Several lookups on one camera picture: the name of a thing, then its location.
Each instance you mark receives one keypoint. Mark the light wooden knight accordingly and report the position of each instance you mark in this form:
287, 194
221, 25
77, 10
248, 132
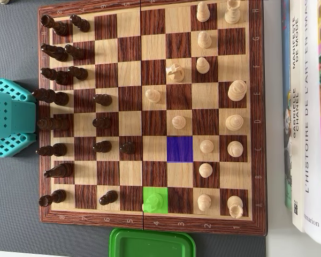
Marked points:
153, 202
175, 73

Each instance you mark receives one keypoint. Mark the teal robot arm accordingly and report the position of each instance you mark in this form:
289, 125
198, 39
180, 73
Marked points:
18, 117

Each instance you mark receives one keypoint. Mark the teal perforated robot base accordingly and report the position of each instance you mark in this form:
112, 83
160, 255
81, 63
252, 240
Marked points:
8, 146

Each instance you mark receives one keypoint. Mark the wooden folding chess board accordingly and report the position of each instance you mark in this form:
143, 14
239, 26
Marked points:
128, 75

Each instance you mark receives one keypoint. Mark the light wooden chess piece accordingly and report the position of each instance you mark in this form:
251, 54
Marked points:
2, 1

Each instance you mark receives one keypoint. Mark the light wooden pawn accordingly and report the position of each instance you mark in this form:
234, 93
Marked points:
204, 40
152, 96
179, 122
205, 170
204, 202
206, 146
202, 66
202, 13

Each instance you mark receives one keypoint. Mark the dark wooden pawn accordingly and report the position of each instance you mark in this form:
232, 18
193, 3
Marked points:
127, 148
75, 52
102, 146
80, 23
108, 197
79, 73
102, 123
103, 99

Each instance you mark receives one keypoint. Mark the light wooden queen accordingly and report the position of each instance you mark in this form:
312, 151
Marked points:
234, 122

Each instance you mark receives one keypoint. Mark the light wooden bishop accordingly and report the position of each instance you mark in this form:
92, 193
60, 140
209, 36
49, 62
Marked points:
235, 149

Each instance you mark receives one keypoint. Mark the light wooden king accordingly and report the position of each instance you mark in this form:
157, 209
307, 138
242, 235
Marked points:
237, 91

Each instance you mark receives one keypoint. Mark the dark wooden queen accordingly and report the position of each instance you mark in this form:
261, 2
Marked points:
54, 124

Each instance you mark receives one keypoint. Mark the light wooden rook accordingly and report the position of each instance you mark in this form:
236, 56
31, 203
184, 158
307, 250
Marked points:
232, 16
235, 206

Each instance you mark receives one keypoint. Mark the dark wooden knight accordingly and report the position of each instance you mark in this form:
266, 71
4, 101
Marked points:
56, 53
61, 170

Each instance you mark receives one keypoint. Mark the dark wooden bishop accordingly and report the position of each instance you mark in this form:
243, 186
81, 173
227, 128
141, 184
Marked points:
56, 76
53, 150

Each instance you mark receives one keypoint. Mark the dark wooden king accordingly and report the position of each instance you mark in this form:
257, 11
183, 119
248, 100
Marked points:
53, 97

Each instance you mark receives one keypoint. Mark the green plastic lid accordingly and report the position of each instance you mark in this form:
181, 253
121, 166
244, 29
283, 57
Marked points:
149, 246

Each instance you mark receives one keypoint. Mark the dark wooden rook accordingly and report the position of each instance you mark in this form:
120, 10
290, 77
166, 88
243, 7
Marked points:
53, 197
56, 26

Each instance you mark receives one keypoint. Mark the blue illustrated book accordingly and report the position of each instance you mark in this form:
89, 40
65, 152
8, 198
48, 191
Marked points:
287, 160

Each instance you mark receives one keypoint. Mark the white Manifeste de Mode book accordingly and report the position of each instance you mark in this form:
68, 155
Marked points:
295, 85

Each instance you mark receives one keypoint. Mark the white Histoire de l'Art book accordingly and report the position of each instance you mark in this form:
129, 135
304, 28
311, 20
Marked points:
311, 160

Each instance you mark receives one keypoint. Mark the dark grey mat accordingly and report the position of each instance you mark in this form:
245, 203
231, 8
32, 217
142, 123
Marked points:
13, 192

